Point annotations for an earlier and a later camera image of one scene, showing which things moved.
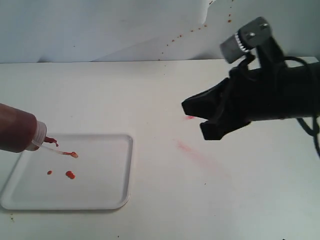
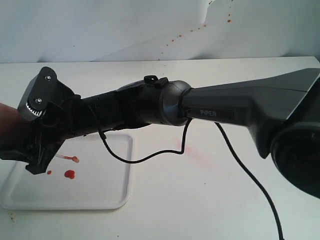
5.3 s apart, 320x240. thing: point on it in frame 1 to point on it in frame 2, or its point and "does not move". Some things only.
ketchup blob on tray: x=69 y=173 does not move
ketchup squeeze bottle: x=20 y=131 does not move
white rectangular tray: x=72 y=172 does not move
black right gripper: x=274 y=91 to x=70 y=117
